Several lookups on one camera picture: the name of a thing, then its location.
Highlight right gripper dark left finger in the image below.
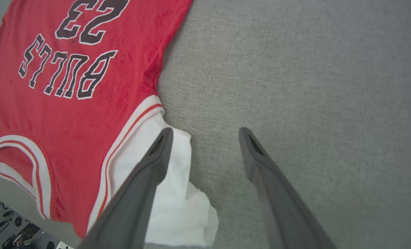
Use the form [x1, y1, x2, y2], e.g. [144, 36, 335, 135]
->
[77, 127, 174, 249]

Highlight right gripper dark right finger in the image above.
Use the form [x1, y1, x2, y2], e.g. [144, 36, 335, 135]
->
[239, 127, 338, 249]

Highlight red basketball jersey white sleeves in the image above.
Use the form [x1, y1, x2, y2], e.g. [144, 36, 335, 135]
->
[0, 0, 220, 247]

